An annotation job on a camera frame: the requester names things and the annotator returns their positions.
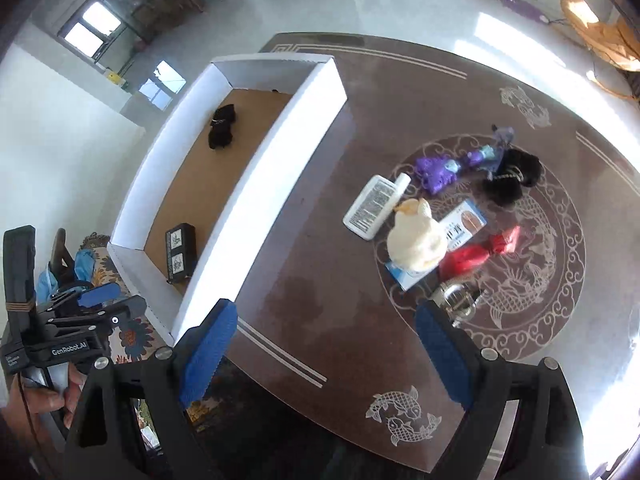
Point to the cream plush puff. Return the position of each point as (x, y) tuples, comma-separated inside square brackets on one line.
[(415, 245)]

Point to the blue and white carton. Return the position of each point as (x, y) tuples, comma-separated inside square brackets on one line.
[(465, 222)]

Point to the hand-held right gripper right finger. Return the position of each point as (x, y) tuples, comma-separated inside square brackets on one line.
[(445, 355)]

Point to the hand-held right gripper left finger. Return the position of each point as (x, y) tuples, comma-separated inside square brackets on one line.
[(207, 355)]

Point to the blue cloth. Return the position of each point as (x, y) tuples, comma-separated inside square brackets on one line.
[(47, 282)]

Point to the white lotion bottle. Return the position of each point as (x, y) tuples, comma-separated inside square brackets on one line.
[(372, 207)]

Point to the red packet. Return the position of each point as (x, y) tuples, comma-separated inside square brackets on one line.
[(470, 257)]

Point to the brown patterned desktop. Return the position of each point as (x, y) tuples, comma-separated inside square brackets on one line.
[(350, 285)]

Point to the black box with white labels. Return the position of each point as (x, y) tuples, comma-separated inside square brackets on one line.
[(180, 252)]

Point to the small black plush toy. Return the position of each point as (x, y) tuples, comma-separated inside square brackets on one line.
[(221, 127)]

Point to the white cardboard box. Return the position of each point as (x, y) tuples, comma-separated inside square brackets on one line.
[(280, 170)]

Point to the window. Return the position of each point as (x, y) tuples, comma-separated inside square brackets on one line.
[(92, 27)]

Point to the purple mat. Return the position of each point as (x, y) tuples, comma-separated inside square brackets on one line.
[(522, 7)]

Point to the wooden sofa armrest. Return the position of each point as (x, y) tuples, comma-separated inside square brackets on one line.
[(59, 250)]

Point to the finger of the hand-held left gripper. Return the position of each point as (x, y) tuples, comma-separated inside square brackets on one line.
[(120, 312), (100, 294)]

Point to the yellow box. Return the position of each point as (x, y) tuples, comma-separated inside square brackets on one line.
[(114, 78)]

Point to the person's left hand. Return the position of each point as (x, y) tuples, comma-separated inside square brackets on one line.
[(45, 399)]

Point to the silver foil sachet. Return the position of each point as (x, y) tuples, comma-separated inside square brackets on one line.
[(502, 136)]

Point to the floral blanket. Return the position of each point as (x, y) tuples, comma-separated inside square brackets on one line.
[(131, 340)]

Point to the purple and teal toy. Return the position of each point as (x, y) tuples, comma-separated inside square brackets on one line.
[(435, 170)]

